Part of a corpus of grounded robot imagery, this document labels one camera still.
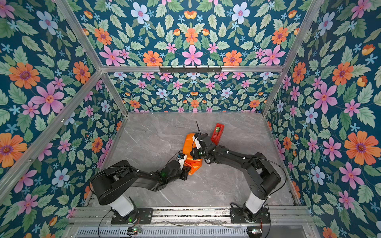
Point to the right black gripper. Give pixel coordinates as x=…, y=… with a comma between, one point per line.
x=194, y=152

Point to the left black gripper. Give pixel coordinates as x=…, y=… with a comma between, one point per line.
x=185, y=170

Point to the yellow orange wrapping paper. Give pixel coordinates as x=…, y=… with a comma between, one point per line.
x=191, y=161

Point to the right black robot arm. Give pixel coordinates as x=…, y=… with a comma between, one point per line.
x=261, y=177

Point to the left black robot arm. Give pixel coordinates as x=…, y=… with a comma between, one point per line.
x=110, y=184

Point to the red tape dispenser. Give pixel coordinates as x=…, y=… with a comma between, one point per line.
x=217, y=133

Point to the left small circuit board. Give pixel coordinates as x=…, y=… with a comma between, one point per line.
x=134, y=231

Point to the small circuit board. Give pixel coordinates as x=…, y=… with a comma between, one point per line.
x=254, y=232
x=134, y=231

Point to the right small circuit board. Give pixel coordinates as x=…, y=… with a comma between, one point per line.
x=254, y=232

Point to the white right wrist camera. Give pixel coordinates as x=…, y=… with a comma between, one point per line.
x=195, y=141

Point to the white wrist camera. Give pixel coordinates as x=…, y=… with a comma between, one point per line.
x=181, y=157
x=195, y=141

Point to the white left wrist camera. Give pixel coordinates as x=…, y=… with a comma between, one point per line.
x=181, y=157

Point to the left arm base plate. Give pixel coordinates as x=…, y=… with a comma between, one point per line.
x=141, y=216

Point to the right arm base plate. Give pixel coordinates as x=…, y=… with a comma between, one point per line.
x=241, y=214

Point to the white slotted cable duct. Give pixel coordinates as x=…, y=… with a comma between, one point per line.
x=162, y=232

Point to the black hook rail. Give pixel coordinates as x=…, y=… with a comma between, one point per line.
x=189, y=69

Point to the aluminium mounting rail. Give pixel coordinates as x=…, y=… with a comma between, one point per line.
x=194, y=216

